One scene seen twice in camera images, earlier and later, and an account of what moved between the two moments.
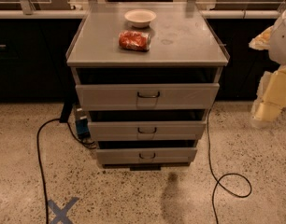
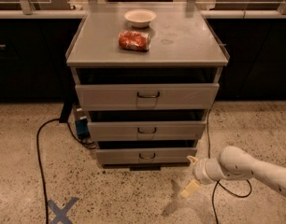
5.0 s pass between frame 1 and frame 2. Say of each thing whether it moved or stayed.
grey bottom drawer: stayed
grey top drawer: stayed
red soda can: stayed
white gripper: moved
